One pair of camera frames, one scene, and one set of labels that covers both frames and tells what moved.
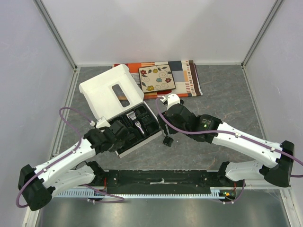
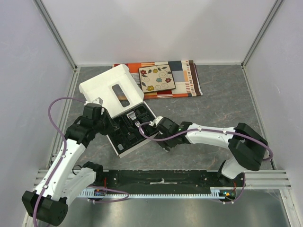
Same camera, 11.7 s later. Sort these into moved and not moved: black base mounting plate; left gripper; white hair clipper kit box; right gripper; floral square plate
Moved: right gripper; left gripper
Not moved: black base mounting plate; white hair clipper kit box; floral square plate
